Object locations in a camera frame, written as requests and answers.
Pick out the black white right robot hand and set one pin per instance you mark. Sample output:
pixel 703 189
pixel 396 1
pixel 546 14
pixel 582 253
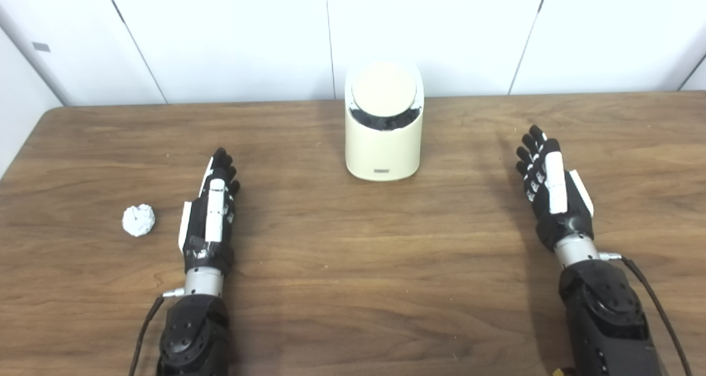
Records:
pixel 556 188

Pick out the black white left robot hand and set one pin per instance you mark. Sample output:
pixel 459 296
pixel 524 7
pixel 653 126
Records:
pixel 216 221

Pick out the white paper ball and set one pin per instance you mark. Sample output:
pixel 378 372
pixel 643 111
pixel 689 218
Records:
pixel 138 220

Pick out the cream-colored bin body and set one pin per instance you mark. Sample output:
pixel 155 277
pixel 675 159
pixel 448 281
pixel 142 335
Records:
pixel 383 152

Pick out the round cream bin lid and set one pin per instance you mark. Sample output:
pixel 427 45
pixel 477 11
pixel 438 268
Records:
pixel 384 86

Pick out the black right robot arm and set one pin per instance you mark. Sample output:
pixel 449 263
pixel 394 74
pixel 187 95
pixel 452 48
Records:
pixel 606 315

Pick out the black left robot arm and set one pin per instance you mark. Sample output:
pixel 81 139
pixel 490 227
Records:
pixel 193 332

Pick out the black bin liner bag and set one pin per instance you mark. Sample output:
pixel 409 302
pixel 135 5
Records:
pixel 386 121

